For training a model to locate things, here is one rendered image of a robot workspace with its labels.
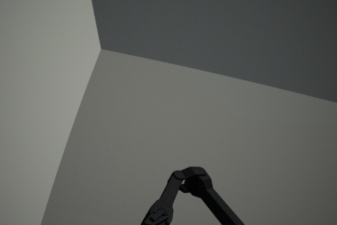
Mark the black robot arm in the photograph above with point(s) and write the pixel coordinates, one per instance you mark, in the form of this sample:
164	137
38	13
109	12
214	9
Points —
199	184

